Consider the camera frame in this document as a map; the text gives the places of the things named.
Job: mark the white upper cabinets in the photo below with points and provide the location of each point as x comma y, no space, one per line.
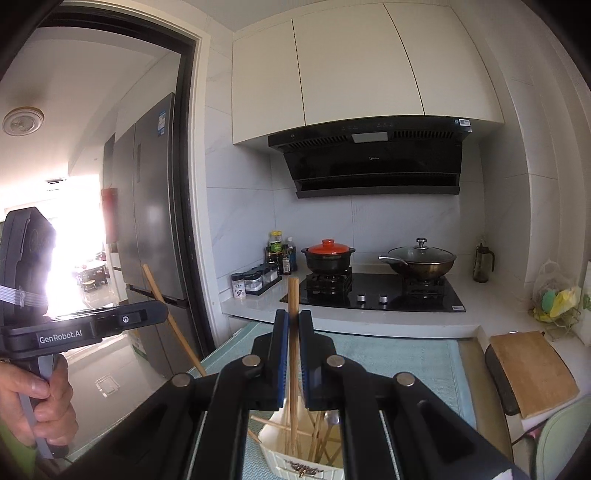
341,60

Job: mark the wooden chopstick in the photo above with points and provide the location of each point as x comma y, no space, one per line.
293,297
315,435
286,421
277,425
172,322

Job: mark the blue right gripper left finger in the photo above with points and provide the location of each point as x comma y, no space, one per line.
278,358

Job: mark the spice jar rack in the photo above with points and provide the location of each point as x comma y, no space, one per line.
254,281

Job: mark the cream utensil holder box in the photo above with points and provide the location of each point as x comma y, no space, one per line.
271,441

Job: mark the dark glass kettle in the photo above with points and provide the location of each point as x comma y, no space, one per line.
484,263

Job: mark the wooden cutting board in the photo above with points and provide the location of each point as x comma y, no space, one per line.
537,376

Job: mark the plastic bag with sponges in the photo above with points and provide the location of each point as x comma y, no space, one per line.
555,301

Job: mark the large steel spoon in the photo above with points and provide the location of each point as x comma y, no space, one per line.
332,420

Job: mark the black range hood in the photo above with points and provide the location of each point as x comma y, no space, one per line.
375,155

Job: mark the person left hand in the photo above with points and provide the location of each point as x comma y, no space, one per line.
54,414

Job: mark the light blue table towel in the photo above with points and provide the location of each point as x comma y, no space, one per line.
437,363

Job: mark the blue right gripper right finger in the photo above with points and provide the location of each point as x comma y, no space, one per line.
310,360

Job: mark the wok with glass lid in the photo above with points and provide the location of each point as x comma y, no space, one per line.
419,262

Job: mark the black gas hob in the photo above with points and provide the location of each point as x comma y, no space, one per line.
383,292

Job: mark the black pot red lid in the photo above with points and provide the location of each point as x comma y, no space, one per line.
329,257

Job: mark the sauce bottles group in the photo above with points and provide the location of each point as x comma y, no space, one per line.
281,251

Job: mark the grey double door refrigerator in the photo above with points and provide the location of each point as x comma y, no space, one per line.
144,228

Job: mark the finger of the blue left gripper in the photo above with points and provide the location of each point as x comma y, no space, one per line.
131,316

